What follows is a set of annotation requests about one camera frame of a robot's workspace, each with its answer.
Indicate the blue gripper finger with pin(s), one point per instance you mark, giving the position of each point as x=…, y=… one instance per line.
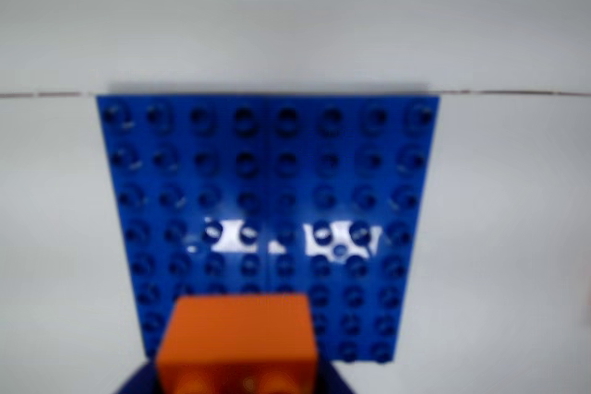
x=328, y=382
x=145, y=380

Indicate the orange 2x2 building block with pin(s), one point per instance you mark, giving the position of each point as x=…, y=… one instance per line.
x=240, y=338

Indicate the white board sheet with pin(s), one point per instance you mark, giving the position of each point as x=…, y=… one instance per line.
x=277, y=20
x=46, y=228

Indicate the blue 8x8 building plate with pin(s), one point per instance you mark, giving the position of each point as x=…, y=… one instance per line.
x=323, y=158

